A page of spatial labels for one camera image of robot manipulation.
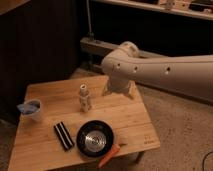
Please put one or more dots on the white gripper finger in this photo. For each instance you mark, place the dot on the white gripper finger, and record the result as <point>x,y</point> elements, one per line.
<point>129,94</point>
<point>106,91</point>

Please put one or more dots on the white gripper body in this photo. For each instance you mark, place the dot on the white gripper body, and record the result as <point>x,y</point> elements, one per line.
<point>118,85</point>

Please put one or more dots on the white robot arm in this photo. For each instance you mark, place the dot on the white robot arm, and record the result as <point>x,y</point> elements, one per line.
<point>187,75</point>

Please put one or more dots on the wooden table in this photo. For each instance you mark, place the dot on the wooden table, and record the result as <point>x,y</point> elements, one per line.
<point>75,102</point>

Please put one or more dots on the black bowl with metal inside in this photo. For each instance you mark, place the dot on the black bowl with metal inside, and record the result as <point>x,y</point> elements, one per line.
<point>94,138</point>

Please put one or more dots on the orange carrot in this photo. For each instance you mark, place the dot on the orange carrot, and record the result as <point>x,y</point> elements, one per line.
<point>110,154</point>

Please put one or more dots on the metal pole with base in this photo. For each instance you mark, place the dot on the metal pole with base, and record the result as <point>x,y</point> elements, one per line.
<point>91,34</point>

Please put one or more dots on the black striped rectangular block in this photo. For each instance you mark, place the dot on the black striped rectangular block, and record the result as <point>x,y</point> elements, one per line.
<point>63,136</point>

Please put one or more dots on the blue cloth in cup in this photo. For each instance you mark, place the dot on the blue cloth in cup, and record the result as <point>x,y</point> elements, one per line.
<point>29,108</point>

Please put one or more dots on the wooden shelf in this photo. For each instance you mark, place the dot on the wooden shelf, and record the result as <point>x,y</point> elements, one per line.
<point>199,9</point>

